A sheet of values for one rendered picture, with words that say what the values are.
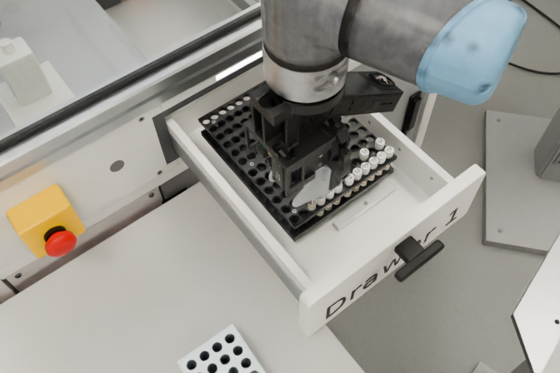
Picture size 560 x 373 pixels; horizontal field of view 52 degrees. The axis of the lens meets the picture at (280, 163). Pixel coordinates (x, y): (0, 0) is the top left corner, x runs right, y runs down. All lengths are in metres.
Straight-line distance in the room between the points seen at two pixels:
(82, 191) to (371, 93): 0.44
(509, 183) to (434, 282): 0.41
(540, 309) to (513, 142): 1.16
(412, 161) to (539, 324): 0.28
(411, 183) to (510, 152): 1.14
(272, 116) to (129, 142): 0.35
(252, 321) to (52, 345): 0.27
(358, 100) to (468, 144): 1.45
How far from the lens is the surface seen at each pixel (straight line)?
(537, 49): 2.38
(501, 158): 1.95
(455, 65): 0.39
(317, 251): 0.78
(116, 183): 0.86
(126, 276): 0.88
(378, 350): 1.62
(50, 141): 0.75
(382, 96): 0.59
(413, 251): 0.71
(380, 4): 0.40
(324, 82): 0.49
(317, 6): 0.42
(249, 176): 0.76
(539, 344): 0.87
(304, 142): 0.56
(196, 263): 0.86
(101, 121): 0.76
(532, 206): 1.88
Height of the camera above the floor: 1.53
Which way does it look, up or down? 55 degrees down
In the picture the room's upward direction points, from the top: 2 degrees counter-clockwise
